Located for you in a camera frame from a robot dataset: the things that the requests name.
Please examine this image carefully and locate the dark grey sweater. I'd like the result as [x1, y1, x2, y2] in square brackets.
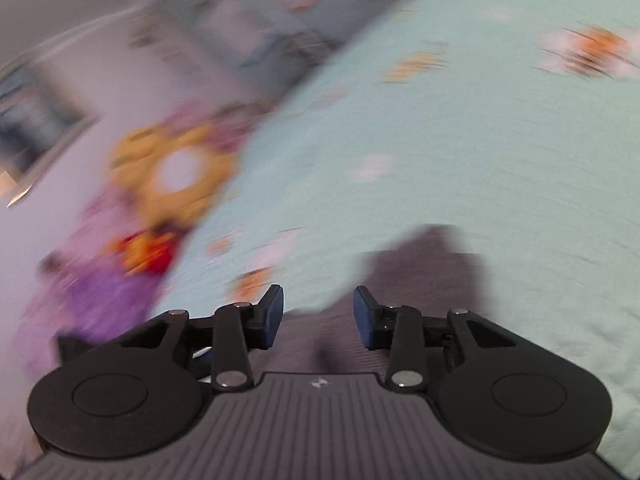
[250, 226, 488, 374]

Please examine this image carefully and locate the red plush toy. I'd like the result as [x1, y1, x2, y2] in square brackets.
[102, 230, 181, 276]

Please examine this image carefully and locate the yellow plush toy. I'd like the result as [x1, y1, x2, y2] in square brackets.
[111, 125, 239, 230]

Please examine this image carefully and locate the teal quilted bee bedspread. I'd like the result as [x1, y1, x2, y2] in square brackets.
[158, 0, 639, 478]

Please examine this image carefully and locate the grey sliding door wardrobe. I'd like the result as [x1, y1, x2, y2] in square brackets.
[139, 0, 393, 94]

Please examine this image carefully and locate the framed wall picture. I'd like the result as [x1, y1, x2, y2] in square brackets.
[1, 53, 100, 208]

